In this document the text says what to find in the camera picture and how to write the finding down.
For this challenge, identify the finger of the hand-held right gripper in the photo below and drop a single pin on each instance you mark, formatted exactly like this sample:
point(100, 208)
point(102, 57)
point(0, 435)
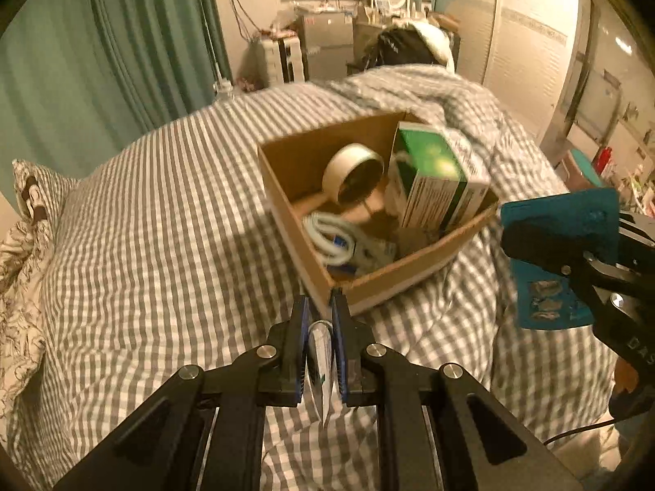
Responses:
point(637, 230)
point(537, 245)

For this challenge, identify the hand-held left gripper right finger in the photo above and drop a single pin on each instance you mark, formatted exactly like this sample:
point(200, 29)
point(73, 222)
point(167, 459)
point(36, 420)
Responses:
point(340, 348)

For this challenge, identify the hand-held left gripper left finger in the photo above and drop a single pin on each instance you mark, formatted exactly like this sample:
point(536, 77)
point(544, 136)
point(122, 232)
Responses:
point(303, 348)

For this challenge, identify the white sachet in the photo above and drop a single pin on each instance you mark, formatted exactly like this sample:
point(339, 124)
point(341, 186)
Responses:
point(322, 368)

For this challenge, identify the blue packet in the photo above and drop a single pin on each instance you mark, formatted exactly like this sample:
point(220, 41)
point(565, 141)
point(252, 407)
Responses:
point(563, 209)

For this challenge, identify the clear plastic bottle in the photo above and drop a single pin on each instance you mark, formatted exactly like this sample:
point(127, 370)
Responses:
point(373, 253)

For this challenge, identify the green tissue box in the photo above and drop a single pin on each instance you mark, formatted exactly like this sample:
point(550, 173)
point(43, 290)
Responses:
point(435, 184)

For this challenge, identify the brown cardboard box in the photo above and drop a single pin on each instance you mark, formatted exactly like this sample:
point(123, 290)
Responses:
point(297, 225)

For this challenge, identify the white tape roll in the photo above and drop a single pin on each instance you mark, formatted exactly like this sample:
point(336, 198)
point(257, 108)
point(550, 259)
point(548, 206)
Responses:
point(348, 158)

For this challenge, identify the person's right hand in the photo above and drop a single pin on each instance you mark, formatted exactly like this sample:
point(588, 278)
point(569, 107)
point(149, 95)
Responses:
point(627, 388)

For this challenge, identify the red bottle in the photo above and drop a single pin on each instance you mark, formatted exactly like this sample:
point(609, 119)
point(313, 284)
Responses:
point(605, 159)

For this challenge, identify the white slatted wardrobe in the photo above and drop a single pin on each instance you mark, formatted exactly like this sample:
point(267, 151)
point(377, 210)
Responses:
point(527, 51)

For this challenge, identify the grey checked blanket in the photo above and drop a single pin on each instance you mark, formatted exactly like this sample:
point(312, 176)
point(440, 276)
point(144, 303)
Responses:
point(153, 215)

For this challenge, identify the white garment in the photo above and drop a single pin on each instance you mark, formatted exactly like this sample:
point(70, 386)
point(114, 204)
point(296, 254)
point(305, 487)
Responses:
point(437, 43)

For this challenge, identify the black jacket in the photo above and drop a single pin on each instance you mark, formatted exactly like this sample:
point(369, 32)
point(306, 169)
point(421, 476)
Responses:
point(399, 48)

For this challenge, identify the clear plastic jug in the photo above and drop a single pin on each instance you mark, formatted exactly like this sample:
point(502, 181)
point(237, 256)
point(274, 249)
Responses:
point(224, 88)

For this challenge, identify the floral quilt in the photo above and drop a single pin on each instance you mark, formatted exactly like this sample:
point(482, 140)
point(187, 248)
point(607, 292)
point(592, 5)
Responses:
point(20, 291)

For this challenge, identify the grey small fridge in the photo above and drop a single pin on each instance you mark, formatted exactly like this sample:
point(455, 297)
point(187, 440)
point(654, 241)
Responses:
point(327, 46)

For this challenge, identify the checked pillow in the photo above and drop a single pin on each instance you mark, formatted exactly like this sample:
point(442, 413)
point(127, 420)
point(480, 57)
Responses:
point(46, 189)

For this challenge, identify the white pole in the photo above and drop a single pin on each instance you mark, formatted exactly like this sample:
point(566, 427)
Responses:
point(214, 46)

